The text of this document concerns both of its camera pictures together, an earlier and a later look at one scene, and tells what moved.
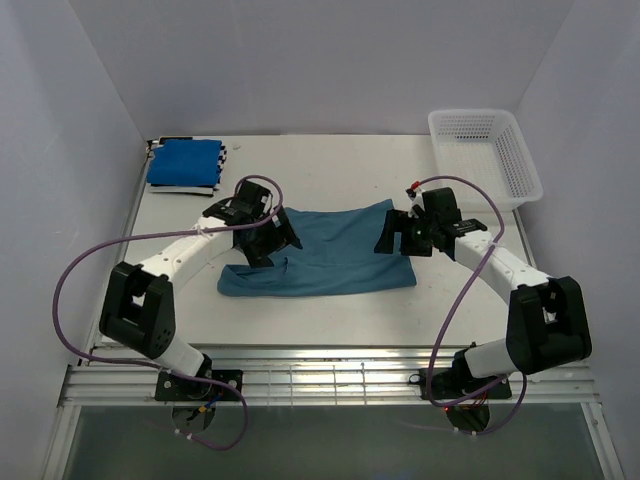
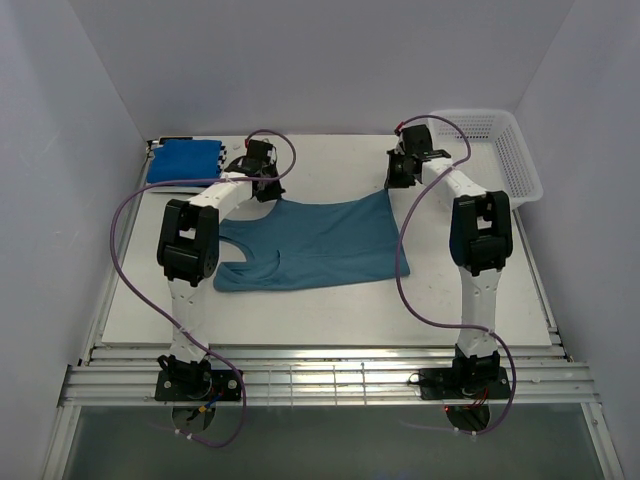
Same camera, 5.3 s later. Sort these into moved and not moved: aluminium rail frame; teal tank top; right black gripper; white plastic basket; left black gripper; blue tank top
Moved: right black gripper; left black gripper; teal tank top
Not moved: blue tank top; aluminium rail frame; white plastic basket
